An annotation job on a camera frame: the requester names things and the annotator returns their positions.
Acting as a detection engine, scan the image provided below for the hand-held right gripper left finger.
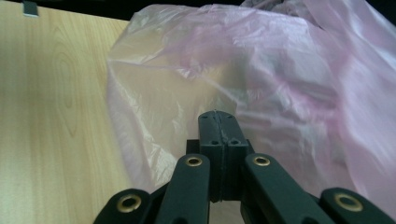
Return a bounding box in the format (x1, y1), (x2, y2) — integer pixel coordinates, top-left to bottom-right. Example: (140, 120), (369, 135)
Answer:
(197, 110), (226, 203)

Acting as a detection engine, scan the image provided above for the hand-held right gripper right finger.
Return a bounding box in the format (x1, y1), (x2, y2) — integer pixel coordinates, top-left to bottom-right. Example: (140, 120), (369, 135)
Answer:
(220, 110), (250, 202)

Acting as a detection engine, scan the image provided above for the pink plastic bag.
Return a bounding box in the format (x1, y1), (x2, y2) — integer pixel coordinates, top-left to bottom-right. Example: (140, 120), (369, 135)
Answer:
(106, 0), (396, 220)

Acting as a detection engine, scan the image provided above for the grey table edge bracket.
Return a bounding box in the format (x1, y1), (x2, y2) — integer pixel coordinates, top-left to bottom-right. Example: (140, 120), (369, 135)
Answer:
(21, 0), (40, 19)

